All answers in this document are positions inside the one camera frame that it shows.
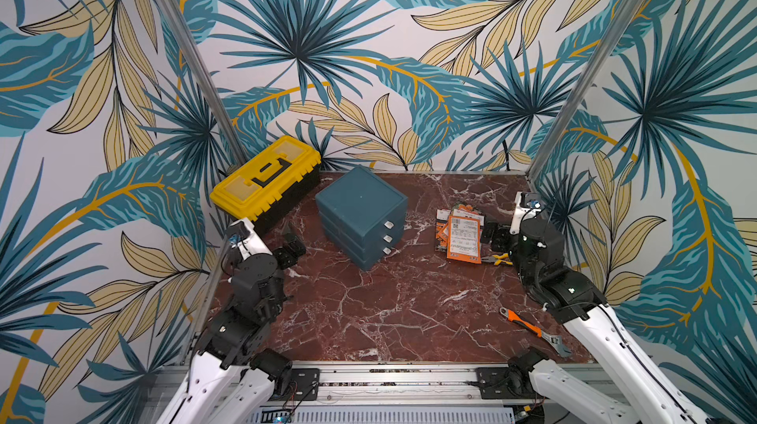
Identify teal bottom drawer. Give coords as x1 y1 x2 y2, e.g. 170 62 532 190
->
324 229 399 272

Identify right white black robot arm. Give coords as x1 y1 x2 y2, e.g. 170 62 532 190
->
503 216 713 423

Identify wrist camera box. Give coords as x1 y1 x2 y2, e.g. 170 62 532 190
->
510 192 545 235
225 218 272 266

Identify orange white seed bag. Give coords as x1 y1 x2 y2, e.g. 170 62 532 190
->
447 213 483 264

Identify teal three-drawer cabinet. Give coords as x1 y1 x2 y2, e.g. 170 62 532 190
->
315 167 408 272

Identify right aluminium corner post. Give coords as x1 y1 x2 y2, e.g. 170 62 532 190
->
526 0 645 185

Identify teal top drawer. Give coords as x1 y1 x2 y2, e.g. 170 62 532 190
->
317 199 408 233

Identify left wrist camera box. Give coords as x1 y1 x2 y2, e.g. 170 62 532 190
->
225 218 272 266

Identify aluminium corner post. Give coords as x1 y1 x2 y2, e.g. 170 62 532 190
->
526 0 645 185
155 0 248 166

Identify yellow handled pliers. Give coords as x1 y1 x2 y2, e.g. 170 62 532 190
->
481 254 513 266

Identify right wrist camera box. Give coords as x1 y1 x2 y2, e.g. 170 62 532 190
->
510 192 545 235

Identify teal drawer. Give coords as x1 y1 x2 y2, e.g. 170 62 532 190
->
321 216 404 254
324 229 399 272
317 199 408 233

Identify left aluminium corner post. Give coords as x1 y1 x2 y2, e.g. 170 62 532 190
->
155 0 248 166

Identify orange flower seed bag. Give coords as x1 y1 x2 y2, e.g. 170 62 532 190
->
436 209 451 224

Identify yellow black toolbox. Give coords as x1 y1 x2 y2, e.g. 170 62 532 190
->
210 136 321 237

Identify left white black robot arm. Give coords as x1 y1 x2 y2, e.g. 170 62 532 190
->
157 232 306 423

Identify orange fruit seed bag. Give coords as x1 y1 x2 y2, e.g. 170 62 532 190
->
435 220 449 252

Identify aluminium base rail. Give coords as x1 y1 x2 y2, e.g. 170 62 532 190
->
242 361 581 423

